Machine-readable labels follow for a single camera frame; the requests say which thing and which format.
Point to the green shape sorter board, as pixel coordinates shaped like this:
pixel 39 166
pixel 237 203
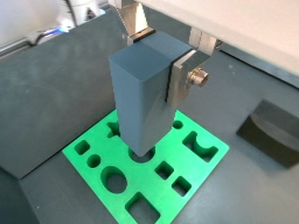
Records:
pixel 164 181

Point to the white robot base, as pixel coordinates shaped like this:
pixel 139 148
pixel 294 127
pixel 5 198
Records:
pixel 76 12

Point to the aluminium frame rail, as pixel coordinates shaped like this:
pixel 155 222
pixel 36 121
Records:
pixel 15 47

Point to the dark grey block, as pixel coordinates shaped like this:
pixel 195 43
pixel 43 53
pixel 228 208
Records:
pixel 271 130

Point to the grey rectangular block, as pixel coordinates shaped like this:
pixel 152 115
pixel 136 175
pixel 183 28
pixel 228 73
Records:
pixel 140 69

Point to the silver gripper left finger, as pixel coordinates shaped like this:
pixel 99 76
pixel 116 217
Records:
pixel 129 12

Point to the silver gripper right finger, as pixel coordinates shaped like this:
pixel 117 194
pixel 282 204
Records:
pixel 187 72

